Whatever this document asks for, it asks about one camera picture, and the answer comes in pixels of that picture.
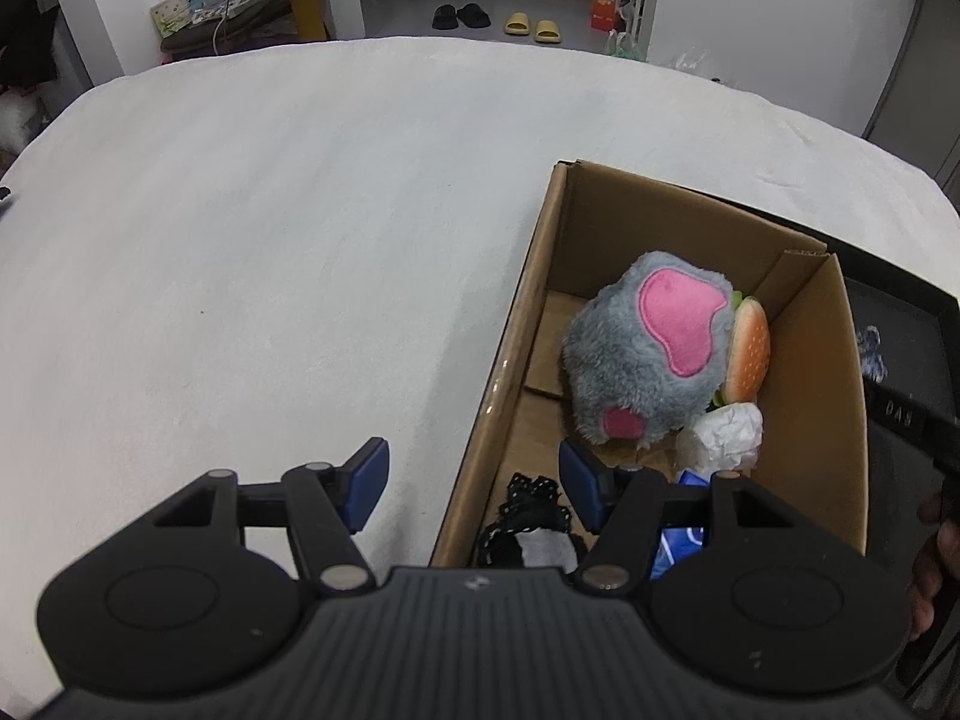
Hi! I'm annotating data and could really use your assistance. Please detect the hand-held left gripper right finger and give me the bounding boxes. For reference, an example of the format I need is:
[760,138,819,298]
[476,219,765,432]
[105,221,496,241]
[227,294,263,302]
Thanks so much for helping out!
[558,439,807,596]

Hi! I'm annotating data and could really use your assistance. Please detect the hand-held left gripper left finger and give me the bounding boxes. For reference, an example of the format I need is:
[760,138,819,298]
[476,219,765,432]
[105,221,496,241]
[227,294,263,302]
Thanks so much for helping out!
[150,436,392,596]

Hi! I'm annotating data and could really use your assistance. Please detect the black lace cloth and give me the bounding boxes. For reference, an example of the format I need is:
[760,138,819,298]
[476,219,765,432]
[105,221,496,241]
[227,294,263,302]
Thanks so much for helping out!
[475,470,591,572]

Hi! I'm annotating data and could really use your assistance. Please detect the black shallow tray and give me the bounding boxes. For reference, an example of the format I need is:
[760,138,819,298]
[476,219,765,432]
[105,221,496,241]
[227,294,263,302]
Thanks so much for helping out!
[555,157,960,720]

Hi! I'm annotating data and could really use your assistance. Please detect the brown cardboard box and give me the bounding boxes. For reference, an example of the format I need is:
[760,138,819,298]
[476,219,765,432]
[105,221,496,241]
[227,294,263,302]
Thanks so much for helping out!
[428,159,872,568]

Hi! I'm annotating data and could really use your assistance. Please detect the blue packet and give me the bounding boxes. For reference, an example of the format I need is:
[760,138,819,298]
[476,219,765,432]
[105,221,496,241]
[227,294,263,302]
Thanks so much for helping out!
[651,468,712,581]

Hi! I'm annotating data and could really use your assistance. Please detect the grey fluffy paw plush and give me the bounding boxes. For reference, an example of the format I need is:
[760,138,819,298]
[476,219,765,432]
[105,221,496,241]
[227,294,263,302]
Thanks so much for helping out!
[560,250,740,452]

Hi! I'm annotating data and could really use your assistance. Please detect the white soft ball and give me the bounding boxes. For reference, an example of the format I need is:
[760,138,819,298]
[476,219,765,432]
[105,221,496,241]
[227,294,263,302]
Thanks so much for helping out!
[674,400,767,478]

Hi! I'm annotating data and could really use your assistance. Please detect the burger plush toy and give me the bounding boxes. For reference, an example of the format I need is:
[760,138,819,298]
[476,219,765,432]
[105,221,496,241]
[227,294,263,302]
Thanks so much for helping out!
[708,292,773,414]

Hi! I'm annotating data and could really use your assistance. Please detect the person's right hand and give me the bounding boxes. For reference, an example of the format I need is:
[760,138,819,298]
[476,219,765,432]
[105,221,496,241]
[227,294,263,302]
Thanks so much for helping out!
[906,490,960,643]

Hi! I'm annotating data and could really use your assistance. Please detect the blue white cloth item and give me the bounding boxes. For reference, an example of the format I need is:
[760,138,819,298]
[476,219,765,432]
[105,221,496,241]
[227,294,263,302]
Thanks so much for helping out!
[857,325,891,381]

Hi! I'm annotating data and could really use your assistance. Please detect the dark grey cabinet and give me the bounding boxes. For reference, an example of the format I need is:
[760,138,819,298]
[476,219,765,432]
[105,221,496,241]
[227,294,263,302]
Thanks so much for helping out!
[862,0,960,192]

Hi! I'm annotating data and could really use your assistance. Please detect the clear plastic bag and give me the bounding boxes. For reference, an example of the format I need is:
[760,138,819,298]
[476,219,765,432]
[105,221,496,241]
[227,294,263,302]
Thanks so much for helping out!
[666,49,722,85]

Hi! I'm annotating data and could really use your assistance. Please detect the green plastic bag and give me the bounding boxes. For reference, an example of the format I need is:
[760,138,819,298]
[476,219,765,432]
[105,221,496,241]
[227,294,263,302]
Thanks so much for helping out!
[605,29,647,62]

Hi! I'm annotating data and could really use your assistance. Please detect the orange cardboard carton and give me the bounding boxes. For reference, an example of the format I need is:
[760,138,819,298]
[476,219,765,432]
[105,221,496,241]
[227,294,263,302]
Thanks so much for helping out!
[589,0,635,33]

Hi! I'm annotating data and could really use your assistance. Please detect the pile of household clutter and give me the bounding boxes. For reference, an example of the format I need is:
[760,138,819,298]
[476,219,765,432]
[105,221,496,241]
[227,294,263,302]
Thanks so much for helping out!
[148,0,295,62]

